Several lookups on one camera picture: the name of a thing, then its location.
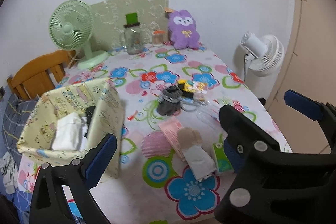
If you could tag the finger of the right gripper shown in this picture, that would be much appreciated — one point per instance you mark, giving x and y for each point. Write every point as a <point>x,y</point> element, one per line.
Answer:
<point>324,114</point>

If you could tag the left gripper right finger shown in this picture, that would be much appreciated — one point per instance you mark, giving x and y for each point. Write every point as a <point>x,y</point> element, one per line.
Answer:
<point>272,186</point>

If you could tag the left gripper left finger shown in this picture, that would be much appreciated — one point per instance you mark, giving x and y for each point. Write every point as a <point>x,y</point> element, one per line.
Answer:
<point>49,204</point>

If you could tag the green tissue pack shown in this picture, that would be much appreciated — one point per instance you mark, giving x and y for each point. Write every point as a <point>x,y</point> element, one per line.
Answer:
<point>222,163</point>

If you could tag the beige white sock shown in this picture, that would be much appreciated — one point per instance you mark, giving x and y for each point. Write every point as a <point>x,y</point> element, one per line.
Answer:
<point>200,162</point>

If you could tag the pink packet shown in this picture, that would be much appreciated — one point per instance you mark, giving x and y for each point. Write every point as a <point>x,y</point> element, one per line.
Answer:
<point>179,137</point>

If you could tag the grey sock bundle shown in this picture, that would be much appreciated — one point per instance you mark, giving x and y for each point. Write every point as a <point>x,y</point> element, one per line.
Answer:
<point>169,101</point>

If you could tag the crumpled white cloth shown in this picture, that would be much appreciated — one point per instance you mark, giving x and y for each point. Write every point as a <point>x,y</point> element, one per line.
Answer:
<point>9,173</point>

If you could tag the yellow fabric storage box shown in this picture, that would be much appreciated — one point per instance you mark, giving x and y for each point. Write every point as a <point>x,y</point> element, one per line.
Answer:
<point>39,131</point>

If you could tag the white standing fan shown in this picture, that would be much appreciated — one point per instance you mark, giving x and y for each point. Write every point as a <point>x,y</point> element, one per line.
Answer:
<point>264,56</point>

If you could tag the floral tablecloth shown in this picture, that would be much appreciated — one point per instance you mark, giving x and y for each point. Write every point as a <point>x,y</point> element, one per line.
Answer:
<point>145,99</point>

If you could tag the black item in box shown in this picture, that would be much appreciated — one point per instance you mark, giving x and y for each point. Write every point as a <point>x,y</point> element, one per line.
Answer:
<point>89,114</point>

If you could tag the yellow snack packet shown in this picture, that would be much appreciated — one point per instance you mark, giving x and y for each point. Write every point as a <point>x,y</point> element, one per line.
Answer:
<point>193,89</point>

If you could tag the purple plush bunny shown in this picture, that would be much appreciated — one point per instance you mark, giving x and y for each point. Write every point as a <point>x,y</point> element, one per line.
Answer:
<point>183,30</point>

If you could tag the green desk fan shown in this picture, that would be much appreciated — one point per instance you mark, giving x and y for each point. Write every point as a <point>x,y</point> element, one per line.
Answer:
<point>71,29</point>

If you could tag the toothpick jar orange lid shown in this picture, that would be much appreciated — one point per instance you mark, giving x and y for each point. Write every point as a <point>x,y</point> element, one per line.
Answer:
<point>158,38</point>

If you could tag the glass mason jar mug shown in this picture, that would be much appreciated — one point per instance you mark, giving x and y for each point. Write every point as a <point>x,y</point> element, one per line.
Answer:
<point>133,39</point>

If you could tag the green cup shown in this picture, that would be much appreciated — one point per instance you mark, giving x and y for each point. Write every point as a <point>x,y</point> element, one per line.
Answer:
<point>131,19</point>

